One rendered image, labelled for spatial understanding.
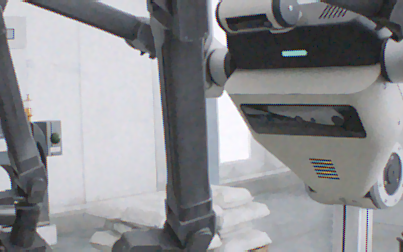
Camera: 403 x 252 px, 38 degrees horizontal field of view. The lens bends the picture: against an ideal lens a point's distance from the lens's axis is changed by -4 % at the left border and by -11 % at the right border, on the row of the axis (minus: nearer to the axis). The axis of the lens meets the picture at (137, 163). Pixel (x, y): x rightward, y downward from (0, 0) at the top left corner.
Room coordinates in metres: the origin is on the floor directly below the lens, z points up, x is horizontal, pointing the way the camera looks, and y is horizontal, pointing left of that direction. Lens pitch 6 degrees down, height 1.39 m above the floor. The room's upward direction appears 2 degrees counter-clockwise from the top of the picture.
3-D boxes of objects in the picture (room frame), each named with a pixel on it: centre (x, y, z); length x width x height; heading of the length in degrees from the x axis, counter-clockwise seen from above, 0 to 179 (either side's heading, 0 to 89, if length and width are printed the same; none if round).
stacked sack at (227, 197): (4.88, -0.56, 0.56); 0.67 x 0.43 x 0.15; 39
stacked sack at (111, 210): (4.60, 0.04, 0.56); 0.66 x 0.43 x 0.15; 126
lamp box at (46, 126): (1.59, 0.23, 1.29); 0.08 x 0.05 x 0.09; 39
